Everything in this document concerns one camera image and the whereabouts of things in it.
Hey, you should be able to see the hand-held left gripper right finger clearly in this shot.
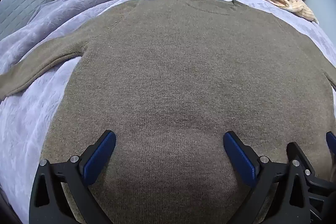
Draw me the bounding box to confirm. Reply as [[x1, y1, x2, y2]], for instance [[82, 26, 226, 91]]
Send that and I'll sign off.
[[223, 131, 313, 224]]

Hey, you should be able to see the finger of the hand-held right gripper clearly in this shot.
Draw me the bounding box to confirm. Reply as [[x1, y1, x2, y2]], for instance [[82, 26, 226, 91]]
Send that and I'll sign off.
[[325, 132, 336, 157], [287, 141, 336, 193]]

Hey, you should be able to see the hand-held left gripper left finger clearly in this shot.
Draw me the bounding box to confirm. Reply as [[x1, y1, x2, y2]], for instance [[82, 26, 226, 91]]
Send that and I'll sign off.
[[29, 130, 117, 224]]

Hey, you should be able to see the lavender plush blanket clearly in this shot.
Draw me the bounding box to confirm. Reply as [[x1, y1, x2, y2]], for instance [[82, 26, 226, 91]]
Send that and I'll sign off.
[[0, 0, 336, 224]]

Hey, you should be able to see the olive brown knit sweater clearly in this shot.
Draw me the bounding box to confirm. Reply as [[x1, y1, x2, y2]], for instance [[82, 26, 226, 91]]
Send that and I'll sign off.
[[0, 0, 336, 224]]

